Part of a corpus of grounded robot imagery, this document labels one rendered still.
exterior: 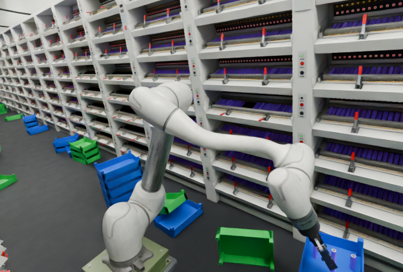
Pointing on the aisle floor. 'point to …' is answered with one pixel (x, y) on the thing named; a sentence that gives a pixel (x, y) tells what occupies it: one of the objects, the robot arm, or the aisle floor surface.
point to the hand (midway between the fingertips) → (328, 259)
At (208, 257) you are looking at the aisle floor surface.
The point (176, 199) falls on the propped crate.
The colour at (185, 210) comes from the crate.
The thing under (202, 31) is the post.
